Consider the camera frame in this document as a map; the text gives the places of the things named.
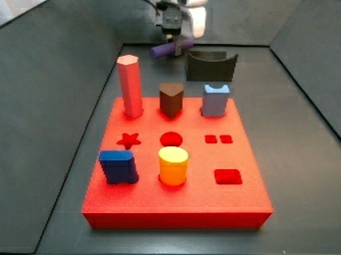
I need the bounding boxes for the yellow orange cylinder peg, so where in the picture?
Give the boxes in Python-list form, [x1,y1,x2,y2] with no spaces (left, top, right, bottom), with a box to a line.
[160,146,189,186]

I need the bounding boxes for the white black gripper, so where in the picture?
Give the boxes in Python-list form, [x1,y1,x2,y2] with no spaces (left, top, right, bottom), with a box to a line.
[152,0,208,56]

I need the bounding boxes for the brown triangular peg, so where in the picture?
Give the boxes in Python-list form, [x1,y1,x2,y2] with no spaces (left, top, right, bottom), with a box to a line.
[161,84,184,119]

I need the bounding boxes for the black curved cradle block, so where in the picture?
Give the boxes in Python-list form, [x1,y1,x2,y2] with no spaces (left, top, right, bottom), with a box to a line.
[185,51,239,82]

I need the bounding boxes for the purple cylinder peg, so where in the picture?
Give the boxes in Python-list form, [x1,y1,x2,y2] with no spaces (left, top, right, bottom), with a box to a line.
[150,39,195,59]

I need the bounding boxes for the dark blue arch peg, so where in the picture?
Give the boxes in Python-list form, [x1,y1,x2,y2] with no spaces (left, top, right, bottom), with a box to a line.
[100,150,140,184]

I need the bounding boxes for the light blue notched peg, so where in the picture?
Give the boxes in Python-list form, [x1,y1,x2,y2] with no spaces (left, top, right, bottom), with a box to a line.
[201,85,231,118]

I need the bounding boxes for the pink hexagonal peg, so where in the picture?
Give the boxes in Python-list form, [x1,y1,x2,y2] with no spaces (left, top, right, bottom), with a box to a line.
[118,55,145,119]

